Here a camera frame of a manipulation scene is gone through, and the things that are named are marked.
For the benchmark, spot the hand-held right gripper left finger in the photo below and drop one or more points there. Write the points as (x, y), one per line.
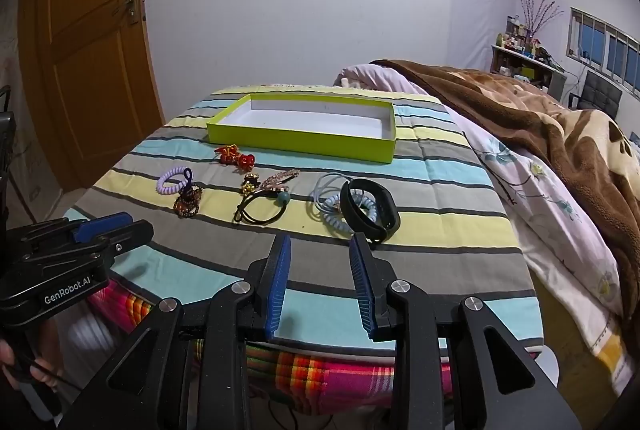
(277, 295)

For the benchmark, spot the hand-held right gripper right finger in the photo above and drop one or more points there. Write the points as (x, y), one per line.
(362, 295)

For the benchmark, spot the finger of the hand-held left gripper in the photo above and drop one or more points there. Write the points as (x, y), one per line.
(127, 240)
(100, 226)

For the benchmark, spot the black wristband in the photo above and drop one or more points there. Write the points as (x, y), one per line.
(387, 210)

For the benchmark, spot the small gold hair clip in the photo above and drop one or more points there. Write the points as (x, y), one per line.
(250, 184)

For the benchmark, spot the red knot hair clip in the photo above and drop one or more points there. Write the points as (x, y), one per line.
(245, 162)
(227, 154)

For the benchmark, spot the lime green cardboard box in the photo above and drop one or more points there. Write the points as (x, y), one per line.
(300, 145)

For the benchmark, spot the person's left hand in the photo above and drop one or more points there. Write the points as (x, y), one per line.
(47, 367)

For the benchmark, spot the pink glitter hair clip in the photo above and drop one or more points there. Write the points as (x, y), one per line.
(282, 177)

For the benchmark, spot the wooden door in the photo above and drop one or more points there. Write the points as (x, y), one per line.
(90, 75)

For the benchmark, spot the pink floral quilt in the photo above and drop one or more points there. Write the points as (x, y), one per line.
(540, 210)

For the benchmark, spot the white round object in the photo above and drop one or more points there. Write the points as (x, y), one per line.
(548, 365)

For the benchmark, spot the white fluffy cloth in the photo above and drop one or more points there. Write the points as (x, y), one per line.
(351, 83)

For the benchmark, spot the metal door lock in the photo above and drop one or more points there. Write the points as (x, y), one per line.
(131, 5)

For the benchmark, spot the brown patterned blanket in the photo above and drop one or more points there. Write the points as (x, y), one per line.
(550, 120)

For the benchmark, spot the grey wooden shelf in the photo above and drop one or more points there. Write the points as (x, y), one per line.
(530, 62)

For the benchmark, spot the row of bottles and boxes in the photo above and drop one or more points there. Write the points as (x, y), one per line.
(517, 41)

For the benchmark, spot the black chair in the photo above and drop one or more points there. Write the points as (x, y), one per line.
(602, 92)

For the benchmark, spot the vase with purple branches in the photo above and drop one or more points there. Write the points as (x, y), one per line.
(537, 17)

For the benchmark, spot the barred window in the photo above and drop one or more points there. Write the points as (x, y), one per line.
(605, 45)

